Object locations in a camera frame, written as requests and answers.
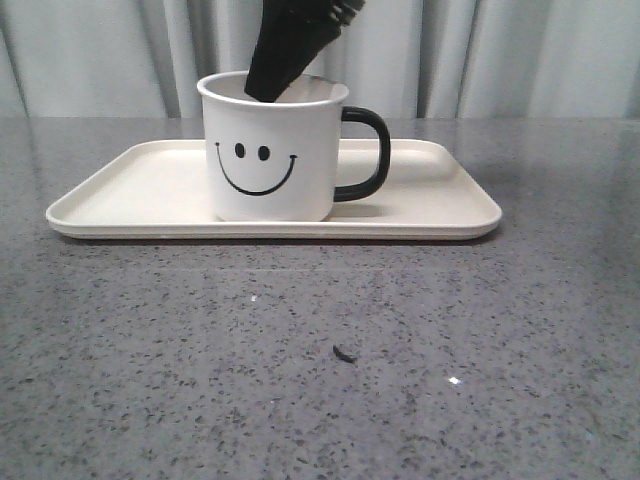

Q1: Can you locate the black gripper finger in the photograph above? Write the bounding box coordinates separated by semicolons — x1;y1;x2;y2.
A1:
245;0;330;102
272;0;365;100

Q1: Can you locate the white smiley face mug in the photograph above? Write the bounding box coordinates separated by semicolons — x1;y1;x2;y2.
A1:
197;71;391;221

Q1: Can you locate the small black debris piece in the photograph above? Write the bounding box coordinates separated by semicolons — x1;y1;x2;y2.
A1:
332;345;357;364

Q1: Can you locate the grey pleated curtain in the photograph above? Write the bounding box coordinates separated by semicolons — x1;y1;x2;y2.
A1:
1;1;639;119

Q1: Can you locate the cream rectangular plastic tray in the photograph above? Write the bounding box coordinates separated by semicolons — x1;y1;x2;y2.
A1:
45;139;502;240

